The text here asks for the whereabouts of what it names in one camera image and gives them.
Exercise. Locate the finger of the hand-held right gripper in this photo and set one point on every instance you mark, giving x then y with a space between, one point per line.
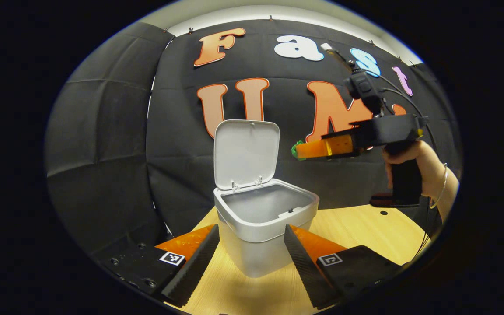
322 148

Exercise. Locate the white desktop garbage bin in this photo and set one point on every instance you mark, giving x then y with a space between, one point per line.
256 218

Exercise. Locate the wooden desktop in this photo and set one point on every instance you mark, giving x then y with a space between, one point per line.
357 227

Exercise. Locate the green paper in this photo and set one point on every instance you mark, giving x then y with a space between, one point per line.
296 151

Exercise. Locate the black backdrop cloth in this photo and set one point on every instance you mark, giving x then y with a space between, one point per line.
103 131

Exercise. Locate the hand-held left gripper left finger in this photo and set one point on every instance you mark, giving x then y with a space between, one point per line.
195 267

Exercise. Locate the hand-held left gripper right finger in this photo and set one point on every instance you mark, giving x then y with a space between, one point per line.
304 267

